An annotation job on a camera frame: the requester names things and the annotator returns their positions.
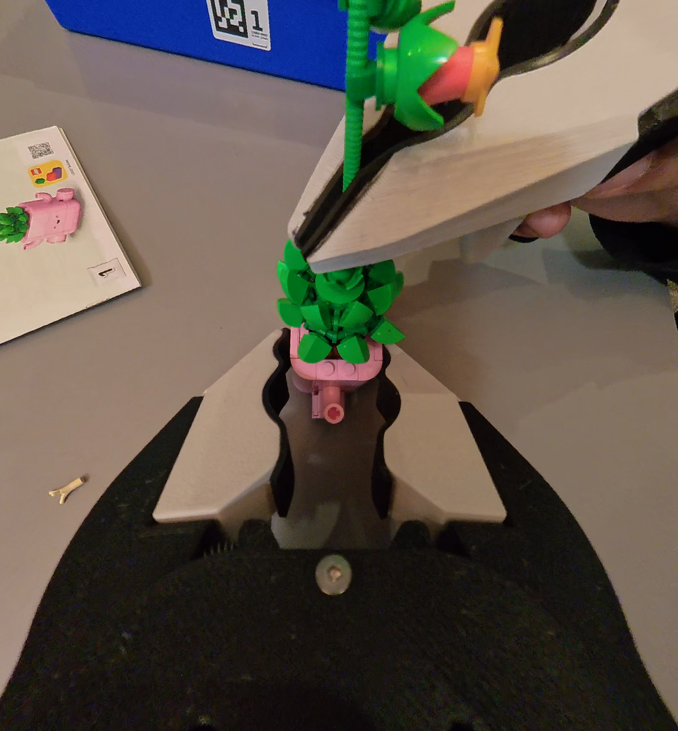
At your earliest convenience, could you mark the person's right hand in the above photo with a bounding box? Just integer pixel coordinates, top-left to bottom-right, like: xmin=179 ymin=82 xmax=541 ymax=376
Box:
xmin=513 ymin=128 xmax=678 ymax=241

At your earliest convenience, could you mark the green toy brick plant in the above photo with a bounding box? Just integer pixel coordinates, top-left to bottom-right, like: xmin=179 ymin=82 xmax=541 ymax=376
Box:
xmin=275 ymin=0 xmax=502 ymax=364

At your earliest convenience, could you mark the person's right forearm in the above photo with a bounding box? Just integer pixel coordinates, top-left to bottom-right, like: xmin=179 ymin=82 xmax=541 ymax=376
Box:
xmin=589 ymin=200 xmax=678 ymax=338

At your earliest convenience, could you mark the pink toy brick pot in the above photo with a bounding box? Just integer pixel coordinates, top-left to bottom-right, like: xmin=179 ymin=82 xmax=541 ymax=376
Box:
xmin=289 ymin=327 xmax=387 ymax=425

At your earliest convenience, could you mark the toy brick instruction booklet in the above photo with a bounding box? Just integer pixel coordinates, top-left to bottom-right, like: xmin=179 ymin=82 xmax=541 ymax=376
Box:
xmin=0 ymin=126 xmax=143 ymax=356

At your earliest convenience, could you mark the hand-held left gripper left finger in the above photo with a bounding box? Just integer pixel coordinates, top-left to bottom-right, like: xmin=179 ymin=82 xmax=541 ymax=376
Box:
xmin=152 ymin=330 xmax=293 ymax=525

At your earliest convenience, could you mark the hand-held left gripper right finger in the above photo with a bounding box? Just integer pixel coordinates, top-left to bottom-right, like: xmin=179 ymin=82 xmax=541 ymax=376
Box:
xmin=373 ymin=348 xmax=508 ymax=535

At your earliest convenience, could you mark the blue plastic bin white label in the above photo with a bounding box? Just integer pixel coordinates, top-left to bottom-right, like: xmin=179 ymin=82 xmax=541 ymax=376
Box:
xmin=45 ymin=0 xmax=388 ymax=92

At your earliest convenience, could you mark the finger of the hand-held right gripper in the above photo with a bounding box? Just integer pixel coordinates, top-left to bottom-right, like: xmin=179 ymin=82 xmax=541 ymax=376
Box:
xmin=289 ymin=0 xmax=502 ymax=249
xmin=304 ymin=0 xmax=678 ymax=274

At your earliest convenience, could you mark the small tan branch piece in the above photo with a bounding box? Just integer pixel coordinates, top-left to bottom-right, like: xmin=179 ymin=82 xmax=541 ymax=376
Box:
xmin=48 ymin=474 xmax=90 ymax=506

